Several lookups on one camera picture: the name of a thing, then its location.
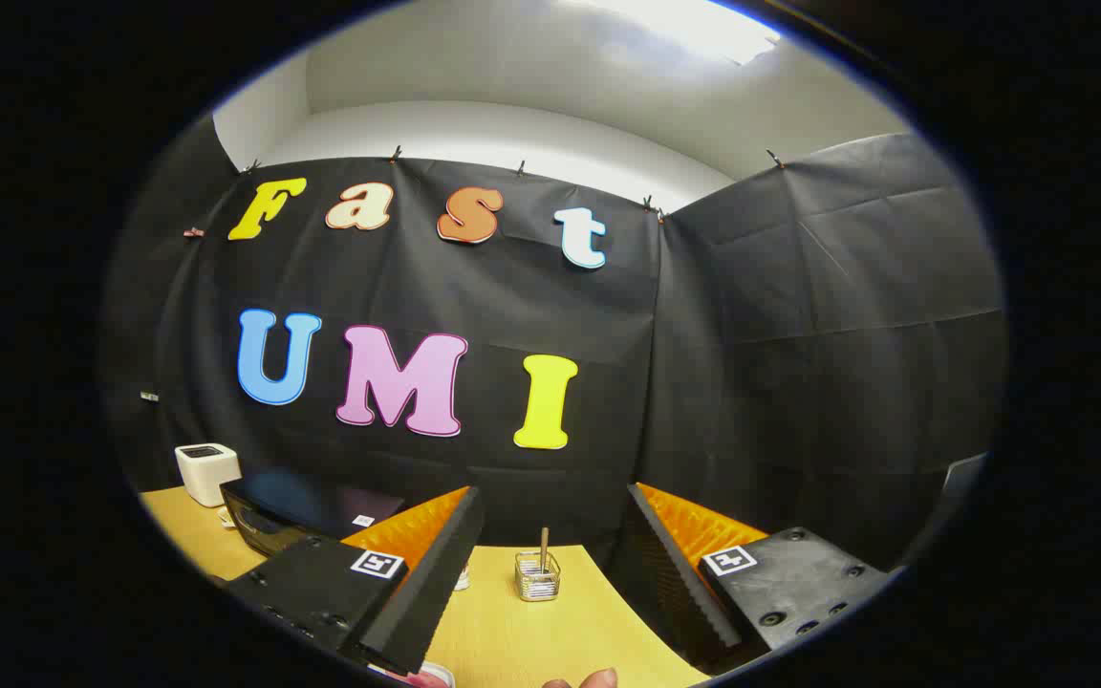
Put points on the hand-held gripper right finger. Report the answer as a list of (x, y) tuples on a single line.
[(670, 583)]

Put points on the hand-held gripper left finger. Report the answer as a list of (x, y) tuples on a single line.
[(436, 583)]

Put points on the white square plate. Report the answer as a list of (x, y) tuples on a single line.
[(438, 675)]

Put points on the black toaster oven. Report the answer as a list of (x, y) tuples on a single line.
[(273, 506)]

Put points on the white bread toaster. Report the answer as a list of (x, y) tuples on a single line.
[(206, 473)]

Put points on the wooden stick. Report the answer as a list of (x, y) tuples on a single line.
[(544, 545)]

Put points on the small white dish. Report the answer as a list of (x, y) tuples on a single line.
[(226, 517)]

